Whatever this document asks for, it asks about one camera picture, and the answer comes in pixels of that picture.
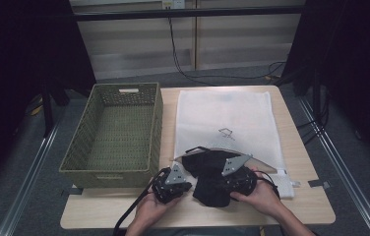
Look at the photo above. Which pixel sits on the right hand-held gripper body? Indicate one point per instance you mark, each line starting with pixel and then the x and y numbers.
pixel 238 180

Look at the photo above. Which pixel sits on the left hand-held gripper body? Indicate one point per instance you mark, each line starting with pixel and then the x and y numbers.
pixel 168 190

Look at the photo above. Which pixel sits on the black garment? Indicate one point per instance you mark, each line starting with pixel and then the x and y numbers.
pixel 212 193

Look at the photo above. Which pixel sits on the white mesh laundry bag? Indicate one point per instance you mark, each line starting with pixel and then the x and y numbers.
pixel 222 111

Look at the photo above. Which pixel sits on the green woven basket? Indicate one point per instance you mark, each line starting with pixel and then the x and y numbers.
pixel 74 154

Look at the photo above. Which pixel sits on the person's left hand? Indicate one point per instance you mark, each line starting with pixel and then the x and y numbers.
pixel 152 209

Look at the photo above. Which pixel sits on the person's right hand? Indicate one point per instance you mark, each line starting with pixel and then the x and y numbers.
pixel 263 198

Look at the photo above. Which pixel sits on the person's clothing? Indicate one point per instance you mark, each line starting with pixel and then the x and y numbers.
pixel 206 232

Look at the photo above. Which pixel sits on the grey tape strip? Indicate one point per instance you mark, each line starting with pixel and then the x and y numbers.
pixel 73 191
pixel 319 184

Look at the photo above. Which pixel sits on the black metal stand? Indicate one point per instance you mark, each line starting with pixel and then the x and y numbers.
pixel 47 111

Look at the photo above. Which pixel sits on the black curtain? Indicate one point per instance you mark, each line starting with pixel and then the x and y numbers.
pixel 15 65
pixel 357 65

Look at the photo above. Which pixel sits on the black horizontal bar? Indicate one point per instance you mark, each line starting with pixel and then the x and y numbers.
pixel 189 13

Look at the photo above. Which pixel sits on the metal floor rail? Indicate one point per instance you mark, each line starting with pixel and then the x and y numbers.
pixel 347 164
pixel 25 183

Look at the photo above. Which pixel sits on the white wall socket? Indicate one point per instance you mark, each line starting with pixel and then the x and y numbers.
pixel 173 4

